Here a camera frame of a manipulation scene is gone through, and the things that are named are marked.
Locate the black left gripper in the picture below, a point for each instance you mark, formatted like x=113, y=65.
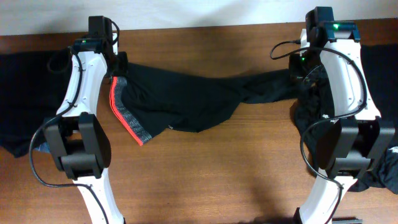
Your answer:
x=123, y=66

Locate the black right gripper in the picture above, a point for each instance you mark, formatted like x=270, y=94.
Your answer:
x=296, y=73

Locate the black leggings red waistband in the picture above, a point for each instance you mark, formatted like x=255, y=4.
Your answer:
x=148, y=100

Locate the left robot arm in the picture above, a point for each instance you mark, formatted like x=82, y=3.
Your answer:
x=77, y=142

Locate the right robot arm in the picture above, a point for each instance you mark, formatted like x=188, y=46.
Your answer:
x=358, y=136

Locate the folded black clothes stack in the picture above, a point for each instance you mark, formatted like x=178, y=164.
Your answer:
x=33, y=86

